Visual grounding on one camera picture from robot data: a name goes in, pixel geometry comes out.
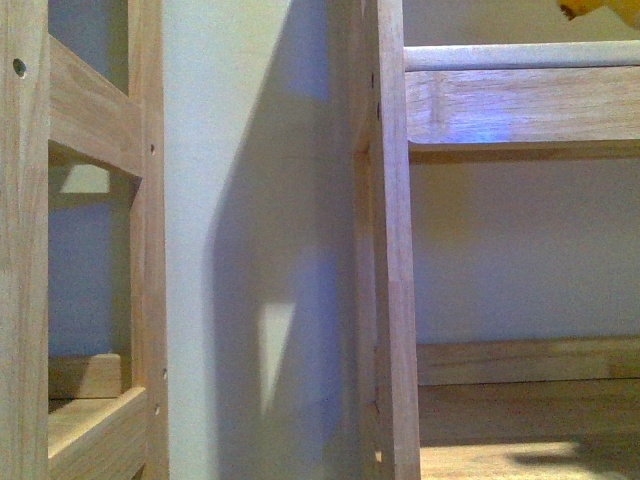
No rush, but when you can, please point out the orange plush dinosaur toy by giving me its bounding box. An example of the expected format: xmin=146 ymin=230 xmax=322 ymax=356
xmin=558 ymin=0 xmax=640 ymax=25

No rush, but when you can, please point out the light wooden shelf unit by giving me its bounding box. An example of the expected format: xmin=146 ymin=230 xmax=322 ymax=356
xmin=348 ymin=1 xmax=639 ymax=479

